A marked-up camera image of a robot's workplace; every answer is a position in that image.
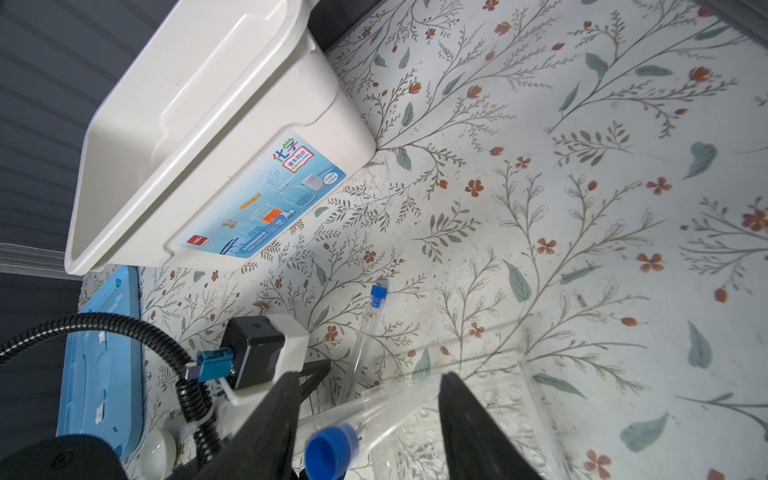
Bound blue capped test tube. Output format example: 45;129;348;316
294;378;440;479
339;283;388;403

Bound blue plastic bin lid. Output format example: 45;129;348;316
56;265;145;460

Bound white plastic storage bin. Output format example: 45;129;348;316
64;1;376;276

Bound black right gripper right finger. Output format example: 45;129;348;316
438;372;540;480

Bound clear plastic test tube rack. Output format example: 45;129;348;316
370;349;570;479

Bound white porcelain mortar bowl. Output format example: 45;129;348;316
140;429;177;480

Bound black corrugated left cable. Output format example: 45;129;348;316
0;311;223;466

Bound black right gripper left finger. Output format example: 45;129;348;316
173;372;302;479

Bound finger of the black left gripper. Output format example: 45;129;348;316
299;359;332;399

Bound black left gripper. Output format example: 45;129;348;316
1;435;127;480

